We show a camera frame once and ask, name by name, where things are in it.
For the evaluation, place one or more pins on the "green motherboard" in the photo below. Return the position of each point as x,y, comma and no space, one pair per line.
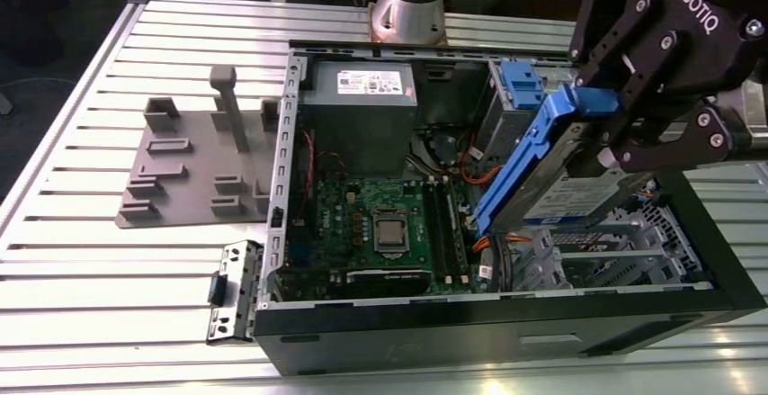
342,215

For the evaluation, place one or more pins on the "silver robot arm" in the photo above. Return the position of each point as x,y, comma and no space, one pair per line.
409,12

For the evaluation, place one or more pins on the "hard disk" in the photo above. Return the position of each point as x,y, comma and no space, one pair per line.
565,197

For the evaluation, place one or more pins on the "blue drive latch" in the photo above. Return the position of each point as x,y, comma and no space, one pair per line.
519,84

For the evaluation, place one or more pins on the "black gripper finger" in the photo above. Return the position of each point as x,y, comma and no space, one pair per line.
618,30
690,143

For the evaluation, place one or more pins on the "grey power supply unit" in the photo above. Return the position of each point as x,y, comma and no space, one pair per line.
354,134

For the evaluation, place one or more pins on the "grey parts rack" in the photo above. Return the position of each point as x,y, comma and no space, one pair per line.
193,188

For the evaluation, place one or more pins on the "metal slot bracket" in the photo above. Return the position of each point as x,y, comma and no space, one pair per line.
237,273

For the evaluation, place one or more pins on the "RAM stick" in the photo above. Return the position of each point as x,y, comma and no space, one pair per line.
458,233

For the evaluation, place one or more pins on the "metal optical drive cage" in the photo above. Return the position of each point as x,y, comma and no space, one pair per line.
501,129

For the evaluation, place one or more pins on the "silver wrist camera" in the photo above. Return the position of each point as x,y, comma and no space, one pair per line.
758,111

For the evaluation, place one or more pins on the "black graphics card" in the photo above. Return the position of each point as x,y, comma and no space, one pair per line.
390,276

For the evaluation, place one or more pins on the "black PC case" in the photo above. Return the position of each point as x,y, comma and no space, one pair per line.
421,336

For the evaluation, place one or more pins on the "silver CPU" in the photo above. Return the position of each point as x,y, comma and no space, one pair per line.
391,234

